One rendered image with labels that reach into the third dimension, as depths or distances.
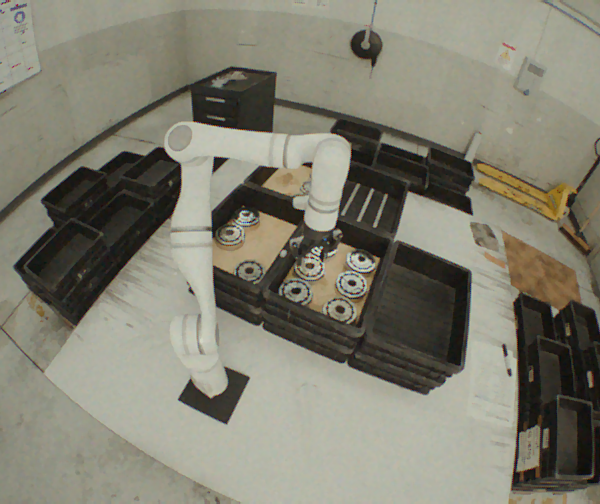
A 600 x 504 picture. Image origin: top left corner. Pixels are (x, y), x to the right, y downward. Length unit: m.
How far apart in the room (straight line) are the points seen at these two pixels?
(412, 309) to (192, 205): 0.74
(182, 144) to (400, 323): 0.78
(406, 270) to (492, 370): 0.52
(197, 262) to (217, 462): 0.56
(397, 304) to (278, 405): 0.49
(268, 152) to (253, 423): 0.72
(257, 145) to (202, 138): 0.12
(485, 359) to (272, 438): 0.81
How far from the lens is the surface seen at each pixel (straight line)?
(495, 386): 1.25
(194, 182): 0.71
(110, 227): 2.02
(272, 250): 1.07
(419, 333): 1.01
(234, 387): 0.95
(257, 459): 0.92
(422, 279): 1.14
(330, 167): 0.58
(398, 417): 1.02
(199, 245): 0.65
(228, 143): 0.63
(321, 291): 0.98
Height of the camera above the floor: 1.62
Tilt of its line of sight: 48 degrees down
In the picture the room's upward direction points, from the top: 9 degrees clockwise
